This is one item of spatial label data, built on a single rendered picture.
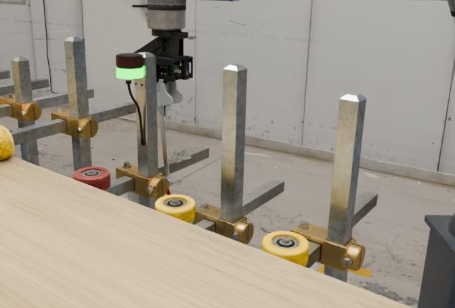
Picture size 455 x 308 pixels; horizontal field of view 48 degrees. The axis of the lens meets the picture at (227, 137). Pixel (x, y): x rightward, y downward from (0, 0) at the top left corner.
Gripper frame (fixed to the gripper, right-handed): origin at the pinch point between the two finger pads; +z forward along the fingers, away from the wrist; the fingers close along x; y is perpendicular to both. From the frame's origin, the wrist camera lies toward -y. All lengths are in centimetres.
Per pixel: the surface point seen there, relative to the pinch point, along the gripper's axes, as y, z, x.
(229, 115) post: 27.5, -5.5, -9.5
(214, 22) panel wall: -167, 3, 240
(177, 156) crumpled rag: -0.7, 14.3, 6.6
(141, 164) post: 2.2, 11.1, -9.5
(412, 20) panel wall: -17, -8, 256
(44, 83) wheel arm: -75, 6, 18
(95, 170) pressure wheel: -2.2, 10.7, -20.0
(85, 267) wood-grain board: 27, 11, -47
